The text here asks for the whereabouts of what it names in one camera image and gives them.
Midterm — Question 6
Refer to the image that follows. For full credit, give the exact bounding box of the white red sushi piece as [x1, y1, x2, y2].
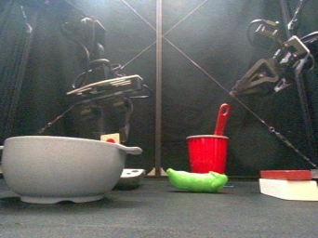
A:
[99, 132, 122, 145]

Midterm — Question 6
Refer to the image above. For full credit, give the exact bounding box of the grey ceramic bowl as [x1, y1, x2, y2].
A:
[0, 135, 144, 205]

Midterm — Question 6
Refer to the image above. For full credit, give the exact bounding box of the grey flat dish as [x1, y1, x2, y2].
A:
[114, 167, 147, 190]

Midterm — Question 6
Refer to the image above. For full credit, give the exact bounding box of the red plastic cup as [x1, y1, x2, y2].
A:
[186, 134, 230, 175]

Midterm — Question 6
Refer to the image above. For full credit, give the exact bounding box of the green toy pea pod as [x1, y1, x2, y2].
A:
[166, 167, 230, 193]

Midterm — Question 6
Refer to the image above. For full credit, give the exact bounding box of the white block with red top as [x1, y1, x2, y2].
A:
[258, 168, 318, 202]

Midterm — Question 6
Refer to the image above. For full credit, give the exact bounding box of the vertical metal frame pole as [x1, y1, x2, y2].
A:
[147, 0, 168, 179]

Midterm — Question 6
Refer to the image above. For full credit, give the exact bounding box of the red utensil handle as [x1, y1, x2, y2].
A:
[212, 102, 231, 137]

